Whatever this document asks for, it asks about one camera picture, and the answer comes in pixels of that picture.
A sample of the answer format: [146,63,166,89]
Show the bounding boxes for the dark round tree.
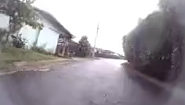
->
[75,35,94,58]

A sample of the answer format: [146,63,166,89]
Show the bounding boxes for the utility pole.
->
[91,22,101,58]

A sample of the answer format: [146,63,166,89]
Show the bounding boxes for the dark fence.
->
[67,40,80,58]

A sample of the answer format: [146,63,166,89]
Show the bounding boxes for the grey asphalt road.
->
[0,45,185,105]

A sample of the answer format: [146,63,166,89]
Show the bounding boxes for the white building with dark roof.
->
[0,2,79,58]

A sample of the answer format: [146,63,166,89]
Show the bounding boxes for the tall dark hedge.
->
[117,0,185,87]

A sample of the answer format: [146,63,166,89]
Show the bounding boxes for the concrete pavement strip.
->
[0,48,91,95]

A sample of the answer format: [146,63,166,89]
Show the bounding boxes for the small dark bush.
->
[9,33,29,51]

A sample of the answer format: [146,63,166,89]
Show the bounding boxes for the grass verge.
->
[0,44,78,81]

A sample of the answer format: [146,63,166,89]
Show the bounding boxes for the leafy tree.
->
[0,0,47,51]

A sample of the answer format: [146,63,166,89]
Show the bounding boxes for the low dark wall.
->
[93,50,126,62]

